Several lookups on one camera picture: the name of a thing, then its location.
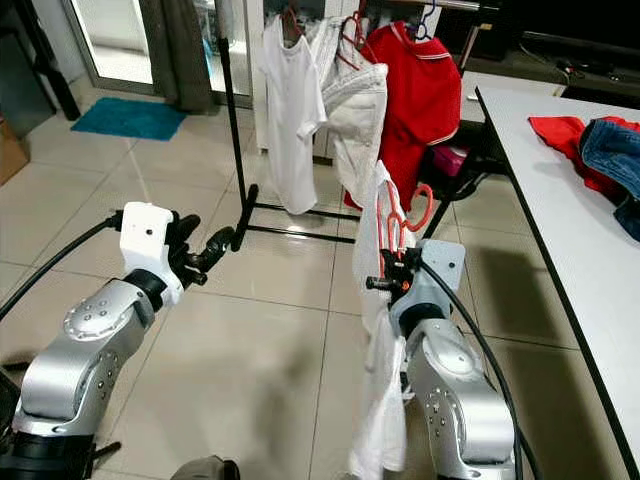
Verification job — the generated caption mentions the white shirt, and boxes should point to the white shirt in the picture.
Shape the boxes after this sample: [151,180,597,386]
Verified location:
[345,160,413,480]

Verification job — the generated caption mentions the red clothes hanger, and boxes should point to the red clothes hanger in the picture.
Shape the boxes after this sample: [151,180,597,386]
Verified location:
[280,3,309,48]
[340,12,373,73]
[375,183,435,278]

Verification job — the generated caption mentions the dark clothes hanger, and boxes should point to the dark clothes hanger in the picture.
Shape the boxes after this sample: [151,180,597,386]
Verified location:
[412,0,443,43]

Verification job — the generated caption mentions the black clothes rack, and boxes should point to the black clothes rack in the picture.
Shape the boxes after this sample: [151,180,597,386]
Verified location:
[215,0,501,247]

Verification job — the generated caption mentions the pink box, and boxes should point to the pink box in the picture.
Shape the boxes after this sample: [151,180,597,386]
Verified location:
[432,145,470,180]

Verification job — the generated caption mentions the teal floor mat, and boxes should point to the teal floor mat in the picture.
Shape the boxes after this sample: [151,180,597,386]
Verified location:
[71,96,190,142]

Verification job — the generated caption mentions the white t-shirt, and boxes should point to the white t-shirt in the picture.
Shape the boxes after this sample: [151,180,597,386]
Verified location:
[262,15,332,217]

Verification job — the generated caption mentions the cream white garment with seams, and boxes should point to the cream white garment with seams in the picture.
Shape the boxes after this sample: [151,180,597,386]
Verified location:
[325,20,392,211]

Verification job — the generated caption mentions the red polo shirt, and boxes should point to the red polo shirt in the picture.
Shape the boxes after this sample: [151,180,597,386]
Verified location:
[345,20,464,213]

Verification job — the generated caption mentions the grey curtain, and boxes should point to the grey curtain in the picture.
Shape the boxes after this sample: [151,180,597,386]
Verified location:
[139,0,214,115]

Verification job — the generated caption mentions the red cloth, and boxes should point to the red cloth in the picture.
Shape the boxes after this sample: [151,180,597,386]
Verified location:
[528,114,617,203]

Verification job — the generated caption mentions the black slanted pole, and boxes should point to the black slanted pole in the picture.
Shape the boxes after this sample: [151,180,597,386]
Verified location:
[15,0,82,123]

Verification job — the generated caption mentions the blue jeans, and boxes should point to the blue jeans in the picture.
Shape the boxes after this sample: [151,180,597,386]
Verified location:
[580,116,640,243]

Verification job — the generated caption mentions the black low cabinet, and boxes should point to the black low cabinet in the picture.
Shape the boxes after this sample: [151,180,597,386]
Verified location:
[460,0,640,101]

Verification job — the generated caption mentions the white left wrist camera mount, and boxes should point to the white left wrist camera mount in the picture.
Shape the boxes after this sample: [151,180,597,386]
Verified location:
[120,202,184,303]

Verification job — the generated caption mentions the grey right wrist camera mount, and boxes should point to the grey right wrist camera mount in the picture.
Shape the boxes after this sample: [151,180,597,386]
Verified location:
[410,238,467,313]

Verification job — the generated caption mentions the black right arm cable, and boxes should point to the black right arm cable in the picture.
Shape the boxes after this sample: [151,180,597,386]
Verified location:
[420,258,543,480]

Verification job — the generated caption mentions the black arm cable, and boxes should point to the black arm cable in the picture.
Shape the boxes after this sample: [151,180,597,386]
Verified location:
[420,258,543,480]
[0,212,127,321]

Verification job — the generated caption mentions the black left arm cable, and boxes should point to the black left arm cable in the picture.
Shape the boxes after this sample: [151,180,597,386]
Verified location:
[0,212,127,321]

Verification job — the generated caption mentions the glass door with white frame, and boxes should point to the glass door with white frame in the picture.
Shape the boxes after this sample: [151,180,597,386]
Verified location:
[65,0,241,101]

